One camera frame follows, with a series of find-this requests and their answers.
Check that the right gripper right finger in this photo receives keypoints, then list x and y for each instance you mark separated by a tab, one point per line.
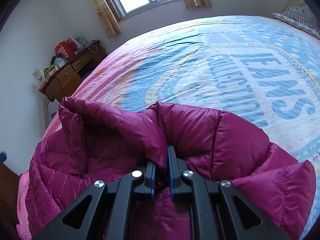
217	210

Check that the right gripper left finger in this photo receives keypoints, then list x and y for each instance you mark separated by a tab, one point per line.
102	211

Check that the magenta puffer jacket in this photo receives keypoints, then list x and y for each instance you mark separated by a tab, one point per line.
100	142

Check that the white paper bag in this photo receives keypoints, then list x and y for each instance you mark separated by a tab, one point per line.
52	109

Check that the wooden desk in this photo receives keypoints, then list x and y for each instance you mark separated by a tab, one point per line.
66	80

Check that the pink and blue bed sheet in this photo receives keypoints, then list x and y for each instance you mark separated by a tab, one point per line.
257	68

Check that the white card box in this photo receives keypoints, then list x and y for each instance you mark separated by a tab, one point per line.
38	75

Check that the green cloth on desk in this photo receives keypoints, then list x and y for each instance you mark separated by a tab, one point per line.
48	72

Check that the red gift bag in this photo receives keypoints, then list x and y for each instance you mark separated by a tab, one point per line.
66	49

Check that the left beige curtain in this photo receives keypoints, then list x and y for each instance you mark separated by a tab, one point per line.
107	18

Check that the patterned pillow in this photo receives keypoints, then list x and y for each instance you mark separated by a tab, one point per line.
300	17

